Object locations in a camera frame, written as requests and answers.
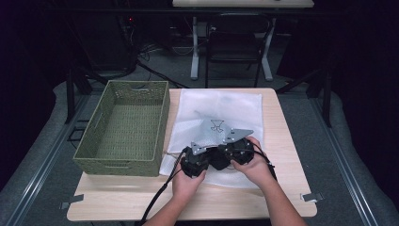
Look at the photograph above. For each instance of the dark equipment rack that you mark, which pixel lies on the dark equipment rack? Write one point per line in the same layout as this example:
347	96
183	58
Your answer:
127	37

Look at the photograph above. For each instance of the black garment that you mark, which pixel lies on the black garment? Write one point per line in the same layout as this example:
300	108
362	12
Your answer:
219	160

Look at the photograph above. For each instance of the person's left hand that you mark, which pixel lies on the person's left hand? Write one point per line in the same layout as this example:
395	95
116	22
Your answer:
186	185

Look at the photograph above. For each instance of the person's right hand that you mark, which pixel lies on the person's right hand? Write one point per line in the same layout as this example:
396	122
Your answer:
257	169

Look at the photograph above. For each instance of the white mesh laundry bag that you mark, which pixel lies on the white mesh laundry bag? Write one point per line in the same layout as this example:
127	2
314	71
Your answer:
219	106

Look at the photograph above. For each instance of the aluminium floor rail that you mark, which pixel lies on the aluminium floor rail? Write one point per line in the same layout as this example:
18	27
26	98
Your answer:
345	169
40	169

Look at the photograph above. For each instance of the black metal stand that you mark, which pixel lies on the black metal stand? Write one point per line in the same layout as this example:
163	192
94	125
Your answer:
327	97
70	94

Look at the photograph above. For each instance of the white-legged desk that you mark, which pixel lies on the white-legged desk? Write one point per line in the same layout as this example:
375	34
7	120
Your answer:
195	47

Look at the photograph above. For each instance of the grey tape strip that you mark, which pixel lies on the grey tape strip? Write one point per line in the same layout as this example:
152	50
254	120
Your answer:
73	199
311	196

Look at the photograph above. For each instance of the black folding chair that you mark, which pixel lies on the black folding chair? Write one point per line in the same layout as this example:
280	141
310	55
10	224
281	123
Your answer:
233	47

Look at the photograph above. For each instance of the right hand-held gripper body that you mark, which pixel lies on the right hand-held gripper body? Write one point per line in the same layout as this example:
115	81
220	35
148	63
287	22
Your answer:
240	152

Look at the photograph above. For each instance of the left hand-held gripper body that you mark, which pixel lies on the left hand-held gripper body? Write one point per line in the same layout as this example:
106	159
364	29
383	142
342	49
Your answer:
194	163

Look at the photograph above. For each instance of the green woven basket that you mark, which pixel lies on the green woven basket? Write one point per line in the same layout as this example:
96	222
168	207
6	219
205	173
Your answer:
125	125

